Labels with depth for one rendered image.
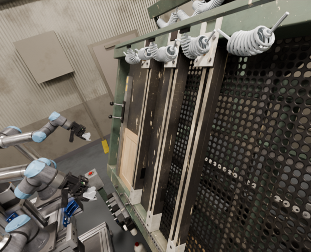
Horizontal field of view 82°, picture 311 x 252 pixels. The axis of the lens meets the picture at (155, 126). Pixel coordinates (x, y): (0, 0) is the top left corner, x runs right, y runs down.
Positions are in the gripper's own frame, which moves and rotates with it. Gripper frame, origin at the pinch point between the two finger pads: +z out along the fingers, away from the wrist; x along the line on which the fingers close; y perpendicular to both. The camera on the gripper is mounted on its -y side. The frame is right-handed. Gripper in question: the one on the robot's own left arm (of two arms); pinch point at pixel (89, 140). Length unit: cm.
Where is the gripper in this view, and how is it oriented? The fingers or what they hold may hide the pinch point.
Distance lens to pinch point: 163.3
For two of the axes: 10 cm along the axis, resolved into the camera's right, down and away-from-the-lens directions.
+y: 6.5, -7.6, -0.3
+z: 6.8, 5.5, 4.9
